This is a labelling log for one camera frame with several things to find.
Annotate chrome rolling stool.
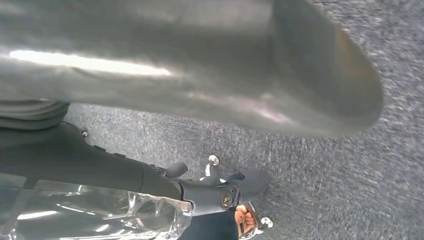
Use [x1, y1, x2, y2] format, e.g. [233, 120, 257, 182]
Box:
[198, 154, 275, 240]

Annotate person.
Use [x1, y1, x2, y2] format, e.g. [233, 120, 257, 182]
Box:
[178, 202, 260, 240]

